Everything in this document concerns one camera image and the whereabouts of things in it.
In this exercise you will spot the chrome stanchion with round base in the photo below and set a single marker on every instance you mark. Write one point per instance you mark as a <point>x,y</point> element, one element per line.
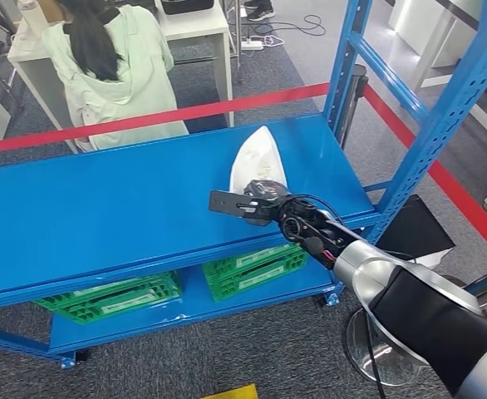
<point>358,347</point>

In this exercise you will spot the person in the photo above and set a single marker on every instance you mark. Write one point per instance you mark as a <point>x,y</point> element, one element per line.
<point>140,82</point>

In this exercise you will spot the person's dark shoe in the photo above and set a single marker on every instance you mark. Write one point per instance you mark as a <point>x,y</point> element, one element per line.
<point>262,12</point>

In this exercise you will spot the white curved plastic part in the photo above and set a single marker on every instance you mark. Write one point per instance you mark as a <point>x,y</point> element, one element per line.
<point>260,157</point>

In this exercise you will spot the black-topped stanchion post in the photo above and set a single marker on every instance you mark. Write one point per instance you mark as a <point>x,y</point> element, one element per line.
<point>351,96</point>

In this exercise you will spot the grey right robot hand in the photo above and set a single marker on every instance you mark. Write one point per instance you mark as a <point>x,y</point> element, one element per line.
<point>268,188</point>

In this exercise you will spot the white power strip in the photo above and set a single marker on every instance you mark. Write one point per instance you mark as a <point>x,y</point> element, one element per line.
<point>251,44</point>

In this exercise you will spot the red barrier belt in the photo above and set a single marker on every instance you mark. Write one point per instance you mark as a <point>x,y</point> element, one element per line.
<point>143,118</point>
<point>455,193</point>

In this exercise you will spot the green plastic crate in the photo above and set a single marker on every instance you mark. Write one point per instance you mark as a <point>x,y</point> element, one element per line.
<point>115,300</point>
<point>248,272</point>

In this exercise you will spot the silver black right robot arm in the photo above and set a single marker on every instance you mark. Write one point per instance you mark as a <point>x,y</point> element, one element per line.
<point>376,275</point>

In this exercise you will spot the black box with white label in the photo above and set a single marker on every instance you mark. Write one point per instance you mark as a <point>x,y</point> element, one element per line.
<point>414,228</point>

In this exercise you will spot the blue metal shelf rack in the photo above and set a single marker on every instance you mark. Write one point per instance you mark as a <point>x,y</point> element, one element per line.
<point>102,220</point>

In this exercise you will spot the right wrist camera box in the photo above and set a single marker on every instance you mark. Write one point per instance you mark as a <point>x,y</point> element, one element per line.
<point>226,204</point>

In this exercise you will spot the white frame workbench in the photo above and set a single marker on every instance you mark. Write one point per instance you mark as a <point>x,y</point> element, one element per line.
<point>435,38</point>

